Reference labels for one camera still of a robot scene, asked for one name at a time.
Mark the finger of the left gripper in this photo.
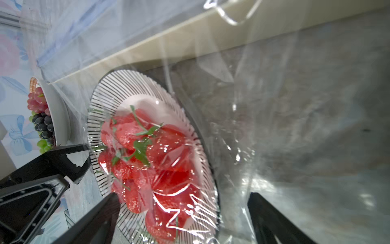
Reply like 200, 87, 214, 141
1, 174, 70, 244
1, 144, 91, 188

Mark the plate of grapes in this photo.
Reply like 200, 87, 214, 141
27, 77, 71, 154

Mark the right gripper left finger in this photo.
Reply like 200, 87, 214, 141
54, 193, 120, 244

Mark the plate of red strawberries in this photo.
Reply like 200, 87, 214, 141
87, 69, 220, 244

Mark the cream plastic wrap dispenser box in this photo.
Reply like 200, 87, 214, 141
20, 1, 390, 84

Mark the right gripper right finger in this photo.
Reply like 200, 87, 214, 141
247, 192, 314, 244

